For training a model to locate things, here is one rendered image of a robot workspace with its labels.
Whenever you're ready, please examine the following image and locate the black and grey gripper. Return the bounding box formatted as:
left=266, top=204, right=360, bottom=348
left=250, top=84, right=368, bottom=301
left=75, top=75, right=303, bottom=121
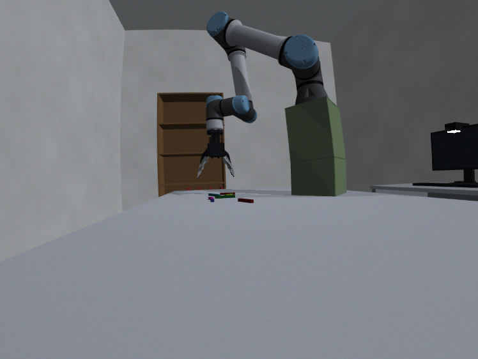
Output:
left=197, top=129, right=235, bottom=178

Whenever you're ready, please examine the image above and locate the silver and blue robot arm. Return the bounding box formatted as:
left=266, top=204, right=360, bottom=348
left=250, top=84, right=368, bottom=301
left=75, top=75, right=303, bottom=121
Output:
left=206, top=11, right=328, bottom=130

